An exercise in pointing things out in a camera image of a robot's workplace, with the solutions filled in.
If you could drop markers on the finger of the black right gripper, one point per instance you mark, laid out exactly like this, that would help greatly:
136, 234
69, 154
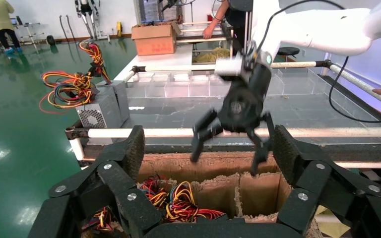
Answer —
205, 131
262, 144

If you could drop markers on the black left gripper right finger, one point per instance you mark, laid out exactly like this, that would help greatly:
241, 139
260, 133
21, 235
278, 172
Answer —
312, 180

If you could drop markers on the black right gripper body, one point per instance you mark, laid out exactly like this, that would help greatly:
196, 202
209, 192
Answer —
243, 105

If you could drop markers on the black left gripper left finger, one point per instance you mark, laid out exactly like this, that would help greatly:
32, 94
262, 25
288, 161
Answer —
118, 184

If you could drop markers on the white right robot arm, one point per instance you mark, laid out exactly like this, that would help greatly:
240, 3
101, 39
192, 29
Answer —
325, 29

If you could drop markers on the worn divided cardboard box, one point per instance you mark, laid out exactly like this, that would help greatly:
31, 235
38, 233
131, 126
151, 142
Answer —
210, 166

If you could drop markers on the yellow paper sheet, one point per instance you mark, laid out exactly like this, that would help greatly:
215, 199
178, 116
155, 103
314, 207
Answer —
333, 226

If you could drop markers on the clear acrylic divider tray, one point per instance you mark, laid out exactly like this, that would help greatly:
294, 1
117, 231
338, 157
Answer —
177, 88

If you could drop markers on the short white pipe leg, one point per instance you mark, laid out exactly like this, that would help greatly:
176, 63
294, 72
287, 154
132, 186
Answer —
77, 149

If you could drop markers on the yellowish packing filler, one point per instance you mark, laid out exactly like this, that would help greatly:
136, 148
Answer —
210, 55

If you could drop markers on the black pipe joint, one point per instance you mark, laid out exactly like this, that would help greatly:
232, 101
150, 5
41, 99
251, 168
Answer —
138, 69
322, 63
72, 133

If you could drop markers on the black round stool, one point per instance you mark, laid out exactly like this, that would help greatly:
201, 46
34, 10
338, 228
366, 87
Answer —
288, 51

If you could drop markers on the white work table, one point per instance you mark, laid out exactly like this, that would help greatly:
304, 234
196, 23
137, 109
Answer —
164, 60

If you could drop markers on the person in black shirt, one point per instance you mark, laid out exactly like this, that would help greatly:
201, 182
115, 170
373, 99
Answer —
235, 16

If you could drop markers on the red canister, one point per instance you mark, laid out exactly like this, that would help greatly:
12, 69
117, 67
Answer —
209, 17

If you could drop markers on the brown cardboard carton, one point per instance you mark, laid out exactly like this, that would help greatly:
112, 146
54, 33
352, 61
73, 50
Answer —
154, 41

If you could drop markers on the dark equipment rack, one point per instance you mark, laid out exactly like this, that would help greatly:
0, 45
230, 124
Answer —
154, 10

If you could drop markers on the yellow device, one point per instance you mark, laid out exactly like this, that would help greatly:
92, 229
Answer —
119, 29

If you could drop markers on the black wheel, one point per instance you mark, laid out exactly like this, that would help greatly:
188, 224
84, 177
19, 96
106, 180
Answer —
50, 40

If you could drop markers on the metal rack stand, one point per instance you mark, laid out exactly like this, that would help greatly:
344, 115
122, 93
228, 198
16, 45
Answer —
29, 33

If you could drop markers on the person in yellow jacket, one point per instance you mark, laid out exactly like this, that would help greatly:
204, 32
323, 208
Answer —
0, 19

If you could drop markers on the long white pipe rail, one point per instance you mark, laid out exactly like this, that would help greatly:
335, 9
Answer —
164, 132

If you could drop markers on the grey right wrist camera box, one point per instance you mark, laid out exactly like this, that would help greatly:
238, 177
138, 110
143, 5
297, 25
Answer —
228, 65

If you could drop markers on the pipe frame table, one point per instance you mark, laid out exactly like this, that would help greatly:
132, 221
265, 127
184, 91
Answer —
197, 40

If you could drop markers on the humanoid robot frame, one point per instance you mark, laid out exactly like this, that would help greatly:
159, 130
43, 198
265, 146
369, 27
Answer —
87, 13

